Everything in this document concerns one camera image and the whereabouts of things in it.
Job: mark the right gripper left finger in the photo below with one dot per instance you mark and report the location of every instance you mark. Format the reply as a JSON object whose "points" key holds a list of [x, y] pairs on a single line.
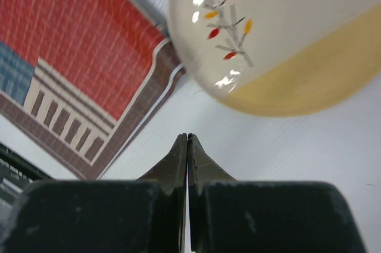
{"points": [[142, 215]]}

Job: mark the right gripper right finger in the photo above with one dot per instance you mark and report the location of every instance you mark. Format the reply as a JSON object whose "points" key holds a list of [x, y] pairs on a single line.
{"points": [[228, 215]]}

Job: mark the patchwork patterned placemat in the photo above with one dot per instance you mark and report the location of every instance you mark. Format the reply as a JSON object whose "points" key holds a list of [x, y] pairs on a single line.
{"points": [[81, 78]]}

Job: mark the cream yellow ceramic plate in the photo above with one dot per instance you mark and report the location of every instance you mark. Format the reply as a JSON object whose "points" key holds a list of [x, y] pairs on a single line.
{"points": [[277, 58]]}

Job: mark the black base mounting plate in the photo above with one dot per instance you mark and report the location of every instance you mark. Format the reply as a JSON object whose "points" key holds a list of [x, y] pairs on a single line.
{"points": [[16, 174]]}

